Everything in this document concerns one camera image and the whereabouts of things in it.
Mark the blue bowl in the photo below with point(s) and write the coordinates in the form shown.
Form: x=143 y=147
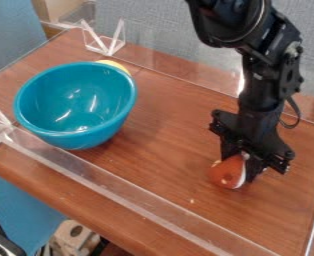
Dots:
x=75 y=104

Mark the clear acrylic front barrier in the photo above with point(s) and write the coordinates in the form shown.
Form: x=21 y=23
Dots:
x=184 y=223

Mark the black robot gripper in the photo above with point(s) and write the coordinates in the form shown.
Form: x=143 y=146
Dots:
x=250 y=131

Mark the clear acrylic back barrier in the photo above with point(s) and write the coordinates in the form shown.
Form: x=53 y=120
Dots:
x=157 y=24

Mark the brown and white toy mushroom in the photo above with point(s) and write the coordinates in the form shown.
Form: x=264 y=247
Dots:
x=227 y=173

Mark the yellow object behind bowl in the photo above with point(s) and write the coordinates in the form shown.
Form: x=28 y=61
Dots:
x=115 y=64

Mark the white block with hole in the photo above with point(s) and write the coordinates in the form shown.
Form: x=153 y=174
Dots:
x=73 y=239

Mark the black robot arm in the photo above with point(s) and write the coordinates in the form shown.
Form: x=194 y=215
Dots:
x=251 y=27

